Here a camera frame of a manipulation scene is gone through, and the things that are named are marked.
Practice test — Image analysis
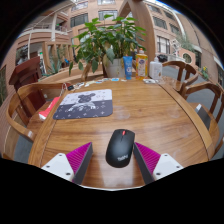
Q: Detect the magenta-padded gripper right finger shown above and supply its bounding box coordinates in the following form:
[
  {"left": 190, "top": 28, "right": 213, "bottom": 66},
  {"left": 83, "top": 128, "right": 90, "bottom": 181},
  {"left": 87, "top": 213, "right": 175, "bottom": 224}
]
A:
[{"left": 133, "top": 142, "right": 185, "bottom": 185}]

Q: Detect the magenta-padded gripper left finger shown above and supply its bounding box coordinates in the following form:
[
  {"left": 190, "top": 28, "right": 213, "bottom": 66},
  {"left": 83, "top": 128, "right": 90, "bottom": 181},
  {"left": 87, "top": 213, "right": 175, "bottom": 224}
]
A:
[{"left": 40, "top": 142, "right": 94, "bottom": 185}]

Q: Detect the black computer mouse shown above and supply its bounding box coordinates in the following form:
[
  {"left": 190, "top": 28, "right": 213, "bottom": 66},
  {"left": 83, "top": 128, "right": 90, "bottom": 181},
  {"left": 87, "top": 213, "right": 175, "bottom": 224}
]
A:
[{"left": 105, "top": 128, "right": 136, "bottom": 169}]

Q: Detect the grey white printed mouse pad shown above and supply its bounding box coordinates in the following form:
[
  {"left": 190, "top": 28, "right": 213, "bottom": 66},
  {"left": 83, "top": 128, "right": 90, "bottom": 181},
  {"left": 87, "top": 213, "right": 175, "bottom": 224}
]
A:
[{"left": 52, "top": 88, "right": 114, "bottom": 121}]

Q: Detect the red paper bag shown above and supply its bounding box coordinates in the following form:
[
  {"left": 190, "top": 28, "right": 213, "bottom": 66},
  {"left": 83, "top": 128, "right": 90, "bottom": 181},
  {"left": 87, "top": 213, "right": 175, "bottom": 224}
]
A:
[{"left": 38, "top": 96, "right": 61, "bottom": 121}]

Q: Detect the wooden armchair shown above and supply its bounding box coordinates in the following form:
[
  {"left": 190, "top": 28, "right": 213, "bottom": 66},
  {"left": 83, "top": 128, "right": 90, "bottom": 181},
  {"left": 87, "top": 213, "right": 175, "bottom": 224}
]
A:
[
  {"left": 162, "top": 60, "right": 200, "bottom": 94},
  {"left": 181, "top": 81, "right": 224, "bottom": 155},
  {"left": 5, "top": 82, "right": 65, "bottom": 145}
]

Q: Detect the dark tablet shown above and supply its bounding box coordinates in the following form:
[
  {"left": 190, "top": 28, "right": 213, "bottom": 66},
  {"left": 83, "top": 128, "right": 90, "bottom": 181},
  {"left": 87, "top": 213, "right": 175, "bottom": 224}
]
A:
[{"left": 194, "top": 103, "right": 212, "bottom": 131}]

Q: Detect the white plastic packet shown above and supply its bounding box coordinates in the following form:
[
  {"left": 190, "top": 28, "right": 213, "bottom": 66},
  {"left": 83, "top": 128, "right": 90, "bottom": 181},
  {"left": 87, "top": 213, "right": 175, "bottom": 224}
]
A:
[{"left": 142, "top": 78, "right": 160, "bottom": 85}]

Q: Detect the white pump bottle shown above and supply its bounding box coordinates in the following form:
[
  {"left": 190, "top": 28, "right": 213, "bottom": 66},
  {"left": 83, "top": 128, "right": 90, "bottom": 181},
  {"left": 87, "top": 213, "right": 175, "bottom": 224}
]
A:
[{"left": 148, "top": 56, "right": 163, "bottom": 80}]

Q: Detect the spiky green plant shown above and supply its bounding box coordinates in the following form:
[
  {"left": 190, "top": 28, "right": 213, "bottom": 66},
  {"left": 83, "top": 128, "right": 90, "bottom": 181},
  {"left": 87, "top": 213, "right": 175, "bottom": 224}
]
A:
[{"left": 46, "top": 61, "right": 64, "bottom": 76}]

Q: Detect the yellow bottle orange cap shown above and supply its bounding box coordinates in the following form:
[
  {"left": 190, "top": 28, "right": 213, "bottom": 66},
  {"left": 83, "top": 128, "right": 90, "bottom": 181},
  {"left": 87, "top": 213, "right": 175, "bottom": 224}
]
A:
[{"left": 135, "top": 47, "right": 149, "bottom": 81}]

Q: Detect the blue tube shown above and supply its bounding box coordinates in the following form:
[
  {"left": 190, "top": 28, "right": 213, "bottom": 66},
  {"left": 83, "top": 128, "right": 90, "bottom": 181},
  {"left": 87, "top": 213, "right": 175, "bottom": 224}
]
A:
[{"left": 122, "top": 55, "right": 134, "bottom": 81}]

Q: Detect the dark bust statue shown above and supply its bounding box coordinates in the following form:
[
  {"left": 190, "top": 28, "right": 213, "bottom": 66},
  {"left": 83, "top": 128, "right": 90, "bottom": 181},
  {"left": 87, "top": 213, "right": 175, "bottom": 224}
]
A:
[{"left": 16, "top": 49, "right": 30, "bottom": 65}]

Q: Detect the green potted plant white pot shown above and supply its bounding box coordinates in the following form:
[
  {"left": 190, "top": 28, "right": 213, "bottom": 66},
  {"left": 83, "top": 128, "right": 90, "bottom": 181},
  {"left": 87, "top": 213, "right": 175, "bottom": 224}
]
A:
[{"left": 68, "top": 13, "right": 148, "bottom": 79}]

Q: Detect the dark red wooden pedestal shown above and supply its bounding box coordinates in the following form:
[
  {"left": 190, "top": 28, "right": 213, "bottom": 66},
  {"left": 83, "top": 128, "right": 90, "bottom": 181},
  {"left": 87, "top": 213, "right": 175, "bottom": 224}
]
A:
[{"left": 8, "top": 55, "right": 48, "bottom": 118}]

